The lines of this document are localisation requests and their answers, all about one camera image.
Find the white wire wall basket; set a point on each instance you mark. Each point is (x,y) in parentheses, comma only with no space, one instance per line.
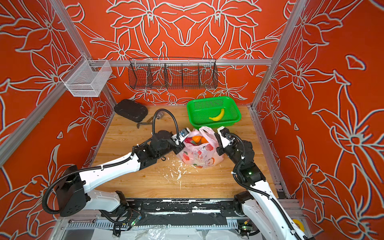
(84,80)

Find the yellow tape roll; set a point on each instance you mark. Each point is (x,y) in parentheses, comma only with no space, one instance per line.
(299,224)

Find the metal hand tool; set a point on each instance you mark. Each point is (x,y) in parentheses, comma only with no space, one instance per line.
(159,116)

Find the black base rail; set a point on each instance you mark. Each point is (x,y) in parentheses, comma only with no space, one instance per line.
(181,212)

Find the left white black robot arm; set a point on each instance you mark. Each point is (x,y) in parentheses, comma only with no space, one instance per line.
(75,190)

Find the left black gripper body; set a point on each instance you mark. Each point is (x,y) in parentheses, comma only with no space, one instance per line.
(177,148)

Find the black wire wall basket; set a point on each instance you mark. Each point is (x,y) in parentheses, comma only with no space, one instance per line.
(173,73)

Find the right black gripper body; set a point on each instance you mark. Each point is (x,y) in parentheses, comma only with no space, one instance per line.
(221,150)

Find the orange fruit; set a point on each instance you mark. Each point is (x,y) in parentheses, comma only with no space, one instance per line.
(204,140)
(197,139)

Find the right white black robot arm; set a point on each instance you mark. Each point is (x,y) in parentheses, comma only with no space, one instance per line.
(257,202)

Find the pink plastic bag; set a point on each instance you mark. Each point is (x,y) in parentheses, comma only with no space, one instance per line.
(201,155)

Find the black oval tray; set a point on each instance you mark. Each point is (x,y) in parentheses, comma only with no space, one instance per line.
(131,110)

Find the yellow banana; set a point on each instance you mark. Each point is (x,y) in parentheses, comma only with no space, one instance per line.
(218,117)

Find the green plastic basket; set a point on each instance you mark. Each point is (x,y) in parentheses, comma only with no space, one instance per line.
(200,110)

